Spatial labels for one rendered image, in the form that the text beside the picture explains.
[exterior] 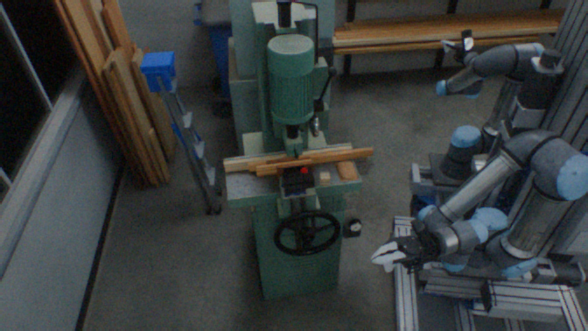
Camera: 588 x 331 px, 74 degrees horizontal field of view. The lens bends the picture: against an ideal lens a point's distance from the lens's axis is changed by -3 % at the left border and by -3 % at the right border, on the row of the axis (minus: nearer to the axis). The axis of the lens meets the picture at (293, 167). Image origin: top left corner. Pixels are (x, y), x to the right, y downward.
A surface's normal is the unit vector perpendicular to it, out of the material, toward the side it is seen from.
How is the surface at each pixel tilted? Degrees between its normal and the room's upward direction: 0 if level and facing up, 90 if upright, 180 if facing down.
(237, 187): 0
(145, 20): 90
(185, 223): 0
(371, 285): 0
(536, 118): 90
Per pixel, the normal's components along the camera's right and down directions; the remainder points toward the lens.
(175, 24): 0.12, 0.68
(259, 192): -0.02, -0.73
